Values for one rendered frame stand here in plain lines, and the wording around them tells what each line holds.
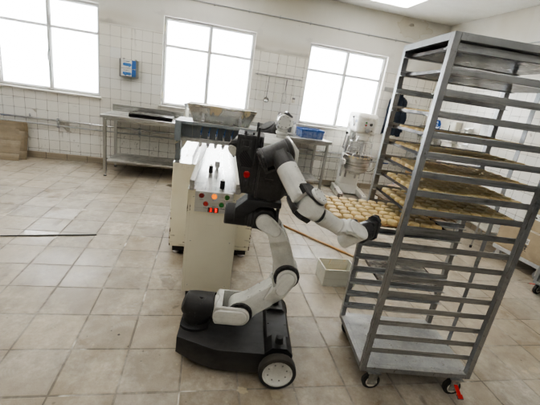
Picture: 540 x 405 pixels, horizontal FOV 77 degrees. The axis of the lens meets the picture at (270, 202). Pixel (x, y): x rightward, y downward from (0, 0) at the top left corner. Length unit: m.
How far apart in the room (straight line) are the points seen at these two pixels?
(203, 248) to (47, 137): 4.48
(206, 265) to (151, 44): 4.20
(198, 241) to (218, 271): 0.27
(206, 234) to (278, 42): 4.24
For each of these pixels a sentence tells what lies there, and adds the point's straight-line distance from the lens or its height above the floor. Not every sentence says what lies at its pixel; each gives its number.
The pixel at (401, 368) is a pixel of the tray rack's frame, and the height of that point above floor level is 0.15.
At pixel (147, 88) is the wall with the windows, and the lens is 5.93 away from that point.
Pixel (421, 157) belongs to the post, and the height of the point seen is 1.31.
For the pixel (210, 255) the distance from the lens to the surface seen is 2.38.
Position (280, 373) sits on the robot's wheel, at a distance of 2.00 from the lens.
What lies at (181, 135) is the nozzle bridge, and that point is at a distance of 2.88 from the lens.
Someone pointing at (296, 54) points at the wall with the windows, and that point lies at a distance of 6.05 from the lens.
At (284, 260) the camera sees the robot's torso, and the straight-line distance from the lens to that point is 1.86.
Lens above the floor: 1.48
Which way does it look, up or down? 18 degrees down
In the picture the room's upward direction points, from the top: 9 degrees clockwise
